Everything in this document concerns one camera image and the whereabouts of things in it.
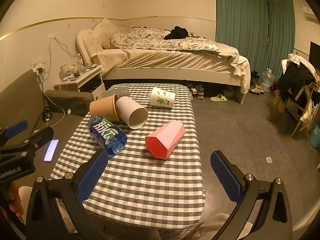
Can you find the plain white cup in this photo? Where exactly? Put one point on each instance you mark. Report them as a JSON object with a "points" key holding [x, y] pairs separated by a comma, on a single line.
{"points": [[127, 110]]}

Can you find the translucent grey cup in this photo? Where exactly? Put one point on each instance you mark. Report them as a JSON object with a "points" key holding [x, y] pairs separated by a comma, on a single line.
{"points": [[120, 92]]}

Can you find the white cup with green print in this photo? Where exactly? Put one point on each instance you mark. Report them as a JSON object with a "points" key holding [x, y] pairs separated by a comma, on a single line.
{"points": [[162, 97]]}

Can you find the clear plastic bottle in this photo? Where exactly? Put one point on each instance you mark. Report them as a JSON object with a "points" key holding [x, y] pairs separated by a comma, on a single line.
{"points": [[79, 60]]}

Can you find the white air conditioner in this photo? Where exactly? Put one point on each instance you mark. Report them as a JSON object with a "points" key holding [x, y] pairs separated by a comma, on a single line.
{"points": [[311, 13]]}

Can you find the plaid shirt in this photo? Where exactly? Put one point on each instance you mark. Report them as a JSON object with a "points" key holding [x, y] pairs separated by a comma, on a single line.
{"points": [[300, 60]]}

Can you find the wall power outlet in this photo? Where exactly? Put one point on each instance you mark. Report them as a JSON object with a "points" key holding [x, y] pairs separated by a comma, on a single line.
{"points": [[38, 63]]}

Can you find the pale green slipper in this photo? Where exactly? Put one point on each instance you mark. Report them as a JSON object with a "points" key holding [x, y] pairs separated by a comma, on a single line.
{"points": [[218, 98]]}

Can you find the white nightstand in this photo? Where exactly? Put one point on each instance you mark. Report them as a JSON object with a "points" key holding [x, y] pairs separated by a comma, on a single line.
{"points": [[85, 78]]}

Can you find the black screen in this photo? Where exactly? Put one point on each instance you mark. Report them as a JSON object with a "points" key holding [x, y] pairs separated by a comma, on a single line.
{"points": [[315, 53]]}

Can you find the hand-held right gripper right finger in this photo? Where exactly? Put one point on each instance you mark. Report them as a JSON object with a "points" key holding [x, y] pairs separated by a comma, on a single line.
{"points": [[225, 177]]}

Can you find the cream bed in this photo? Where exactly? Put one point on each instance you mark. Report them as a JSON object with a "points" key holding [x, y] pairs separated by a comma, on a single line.
{"points": [[175, 62]]}

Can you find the cream frilled pillow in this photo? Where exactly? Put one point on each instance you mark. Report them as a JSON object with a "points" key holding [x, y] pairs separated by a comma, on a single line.
{"points": [[105, 33]]}

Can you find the white cardboard box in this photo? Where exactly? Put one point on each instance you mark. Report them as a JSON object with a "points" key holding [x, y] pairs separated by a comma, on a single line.
{"points": [[98, 92]]}

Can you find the white shoes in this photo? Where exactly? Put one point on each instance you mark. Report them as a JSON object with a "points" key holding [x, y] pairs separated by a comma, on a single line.
{"points": [[257, 89]]}

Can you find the grey sneaker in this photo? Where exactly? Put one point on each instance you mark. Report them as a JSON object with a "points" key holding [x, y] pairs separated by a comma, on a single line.
{"points": [[200, 93]]}

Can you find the black garment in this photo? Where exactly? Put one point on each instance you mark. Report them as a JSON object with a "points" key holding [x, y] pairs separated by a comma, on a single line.
{"points": [[176, 33]]}

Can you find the blue laundry basket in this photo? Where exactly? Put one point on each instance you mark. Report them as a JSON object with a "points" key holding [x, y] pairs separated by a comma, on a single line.
{"points": [[316, 137]]}

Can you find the small white card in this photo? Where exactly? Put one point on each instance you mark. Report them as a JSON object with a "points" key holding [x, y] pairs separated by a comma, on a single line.
{"points": [[269, 159]]}

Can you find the leaf patterned quilt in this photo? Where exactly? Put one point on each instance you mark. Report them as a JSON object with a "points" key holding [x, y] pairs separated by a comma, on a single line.
{"points": [[150, 38]]}

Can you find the blue labelled plastic bottle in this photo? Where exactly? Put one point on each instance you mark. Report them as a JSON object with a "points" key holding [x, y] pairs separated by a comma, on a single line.
{"points": [[107, 135]]}

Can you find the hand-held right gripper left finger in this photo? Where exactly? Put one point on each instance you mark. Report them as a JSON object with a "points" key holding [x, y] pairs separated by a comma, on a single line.
{"points": [[92, 176]]}

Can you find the dark jacket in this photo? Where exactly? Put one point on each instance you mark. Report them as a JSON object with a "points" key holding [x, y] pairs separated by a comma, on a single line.
{"points": [[297, 77]]}

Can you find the brown paper cup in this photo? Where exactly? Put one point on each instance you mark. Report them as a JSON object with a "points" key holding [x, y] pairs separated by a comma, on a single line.
{"points": [[102, 107]]}

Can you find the teal curtain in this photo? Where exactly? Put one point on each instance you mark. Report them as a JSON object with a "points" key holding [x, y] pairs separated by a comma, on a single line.
{"points": [[240, 25], [281, 37]]}

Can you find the dark grey bag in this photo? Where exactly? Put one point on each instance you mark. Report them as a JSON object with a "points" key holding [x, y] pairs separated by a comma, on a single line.
{"points": [[67, 100]]}

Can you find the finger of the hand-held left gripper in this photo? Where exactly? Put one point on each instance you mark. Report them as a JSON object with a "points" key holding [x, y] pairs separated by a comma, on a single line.
{"points": [[16, 128], [40, 136]]}

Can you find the wooden chair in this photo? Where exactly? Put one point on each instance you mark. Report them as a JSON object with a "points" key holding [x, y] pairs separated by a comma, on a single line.
{"points": [[303, 97]]}

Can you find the checkered tablecloth table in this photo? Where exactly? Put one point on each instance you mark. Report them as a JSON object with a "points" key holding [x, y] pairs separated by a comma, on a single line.
{"points": [[140, 180]]}

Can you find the pink angular cup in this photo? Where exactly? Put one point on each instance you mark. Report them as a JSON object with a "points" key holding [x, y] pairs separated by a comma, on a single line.
{"points": [[165, 140]]}

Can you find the person's left hand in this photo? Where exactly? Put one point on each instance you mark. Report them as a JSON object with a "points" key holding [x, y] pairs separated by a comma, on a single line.
{"points": [[15, 202]]}

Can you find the group of small toiletries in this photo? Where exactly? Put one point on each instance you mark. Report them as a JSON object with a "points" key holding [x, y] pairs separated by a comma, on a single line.
{"points": [[72, 72]]}

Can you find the lit smartphone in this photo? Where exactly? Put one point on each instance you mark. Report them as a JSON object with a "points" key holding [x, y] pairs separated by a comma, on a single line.
{"points": [[51, 150]]}

